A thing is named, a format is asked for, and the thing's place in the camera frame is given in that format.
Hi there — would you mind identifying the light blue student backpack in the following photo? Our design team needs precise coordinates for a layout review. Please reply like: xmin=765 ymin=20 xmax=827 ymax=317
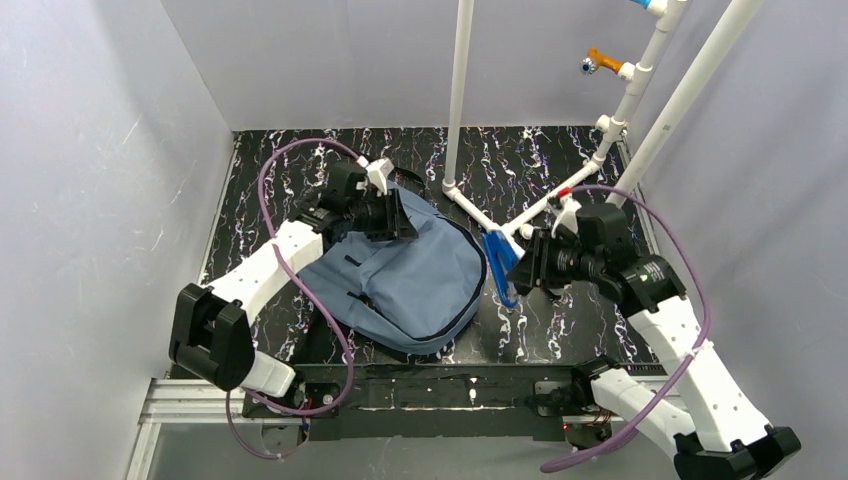
xmin=298 ymin=181 xmax=487 ymax=355

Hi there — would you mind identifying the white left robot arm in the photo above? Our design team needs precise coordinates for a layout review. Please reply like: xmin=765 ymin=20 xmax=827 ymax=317
xmin=168 ymin=159 xmax=417 ymax=398

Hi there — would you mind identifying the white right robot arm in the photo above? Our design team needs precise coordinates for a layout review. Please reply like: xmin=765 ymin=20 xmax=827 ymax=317
xmin=508 ymin=204 xmax=801 ymax=479

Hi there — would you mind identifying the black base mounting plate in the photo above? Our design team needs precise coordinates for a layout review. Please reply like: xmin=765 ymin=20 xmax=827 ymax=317
xmin=275 ymin=364 xmax=620 ymax=441

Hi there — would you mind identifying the orange blue pipe valve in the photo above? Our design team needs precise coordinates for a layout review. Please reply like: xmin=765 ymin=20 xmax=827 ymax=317
xmin=580 ymin=47 xmax=623 ymax=75

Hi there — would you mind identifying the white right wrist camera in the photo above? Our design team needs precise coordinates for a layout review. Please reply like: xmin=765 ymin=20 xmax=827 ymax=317
xmin=551 ymin=187 xmax=581 ymax=238

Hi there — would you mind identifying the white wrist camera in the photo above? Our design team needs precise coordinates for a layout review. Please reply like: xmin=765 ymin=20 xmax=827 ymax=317
xmin=551 ymin=187 xmax=581 ymax=238
xmin=355 ymin=156 xmax=394 ymax=196

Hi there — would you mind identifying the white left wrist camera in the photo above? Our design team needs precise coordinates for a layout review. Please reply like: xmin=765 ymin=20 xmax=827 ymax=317
xmin=355 ymin=156 xmax=394 ymax=196

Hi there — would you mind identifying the white pvc pipe frame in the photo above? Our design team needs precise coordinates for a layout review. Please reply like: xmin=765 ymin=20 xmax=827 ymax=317
xmin=441 ymin=0 xmax=763 ymax=236

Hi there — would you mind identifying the aluminium rail frame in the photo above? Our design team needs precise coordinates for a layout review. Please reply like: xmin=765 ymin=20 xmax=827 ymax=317
xmin=125 ymin=374 xmax=757 ymax=480

